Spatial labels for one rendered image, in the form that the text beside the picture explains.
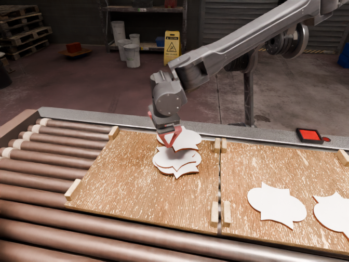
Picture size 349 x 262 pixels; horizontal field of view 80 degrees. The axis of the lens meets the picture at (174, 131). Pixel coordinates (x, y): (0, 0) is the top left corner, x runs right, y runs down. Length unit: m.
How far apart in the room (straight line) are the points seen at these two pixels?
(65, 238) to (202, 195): 0.36
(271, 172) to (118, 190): 0.47
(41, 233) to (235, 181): 0.54
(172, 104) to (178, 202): 0.28
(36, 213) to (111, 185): 0.20
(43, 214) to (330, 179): 0.83
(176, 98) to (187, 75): 0.08
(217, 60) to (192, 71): 0.07
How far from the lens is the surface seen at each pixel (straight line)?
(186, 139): 0.65
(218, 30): 5.28
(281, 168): 0.76
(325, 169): 0.83
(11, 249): 0.68
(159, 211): 0.59
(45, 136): 0.97
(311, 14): 0.66
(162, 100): 0.44
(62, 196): 0.71
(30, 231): 0.68
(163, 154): 0.69
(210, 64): 0.52
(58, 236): 0.64
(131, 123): 0.92
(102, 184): 0.67
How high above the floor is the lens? 1.43
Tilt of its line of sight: 37 degrees down
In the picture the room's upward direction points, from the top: straight up
